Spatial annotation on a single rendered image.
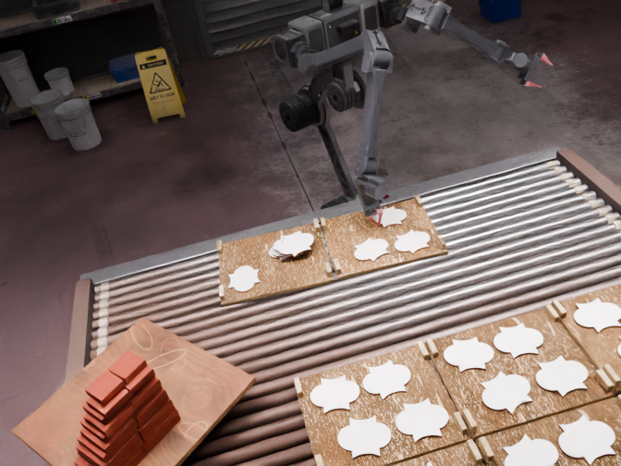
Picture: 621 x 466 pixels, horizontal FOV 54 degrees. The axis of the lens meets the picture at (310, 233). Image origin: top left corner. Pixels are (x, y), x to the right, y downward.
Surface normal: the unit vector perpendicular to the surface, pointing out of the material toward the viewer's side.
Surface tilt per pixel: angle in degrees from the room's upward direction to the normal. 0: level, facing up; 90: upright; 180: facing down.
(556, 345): 0
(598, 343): 0
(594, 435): 0
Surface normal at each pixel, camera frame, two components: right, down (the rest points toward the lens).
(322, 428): -0.15, -0.77
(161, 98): 0.14, 0.40
